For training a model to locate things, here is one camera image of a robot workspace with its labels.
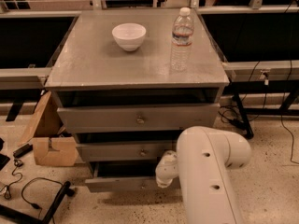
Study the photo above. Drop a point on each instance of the clear plastic water bottle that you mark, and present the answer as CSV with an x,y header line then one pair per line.
x,y
181,42

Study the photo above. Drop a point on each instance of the black device on floor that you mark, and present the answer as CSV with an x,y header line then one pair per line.
x,y
22,151

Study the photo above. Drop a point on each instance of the white ceramic bowl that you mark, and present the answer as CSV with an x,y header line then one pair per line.
x,y
129,36

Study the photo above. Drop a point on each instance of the grey top drawer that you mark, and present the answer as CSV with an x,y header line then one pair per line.
x,y
128,118

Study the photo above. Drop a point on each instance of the black stand base left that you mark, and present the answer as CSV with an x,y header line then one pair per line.
x,y
21,218

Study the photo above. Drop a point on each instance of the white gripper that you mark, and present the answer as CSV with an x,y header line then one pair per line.
x,y
163,171

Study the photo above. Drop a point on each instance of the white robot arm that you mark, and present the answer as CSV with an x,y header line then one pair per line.
x,y
201,161

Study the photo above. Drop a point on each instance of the grey drawer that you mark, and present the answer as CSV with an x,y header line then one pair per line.
x,y
123,176
128,118
125,151

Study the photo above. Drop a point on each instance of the brown cardboard box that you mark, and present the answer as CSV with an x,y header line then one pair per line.
x,y
44,131

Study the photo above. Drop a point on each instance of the grey bottom drawer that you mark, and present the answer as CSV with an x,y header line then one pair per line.
x,y
123,176

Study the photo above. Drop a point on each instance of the grey middle drawer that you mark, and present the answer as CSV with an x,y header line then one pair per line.
x,y
125,151

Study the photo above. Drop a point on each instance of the grey drawer cabinet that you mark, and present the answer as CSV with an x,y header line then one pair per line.
x,y
93,70

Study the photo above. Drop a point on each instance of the black table leg right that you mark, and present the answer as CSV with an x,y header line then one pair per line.
x,y
244,123

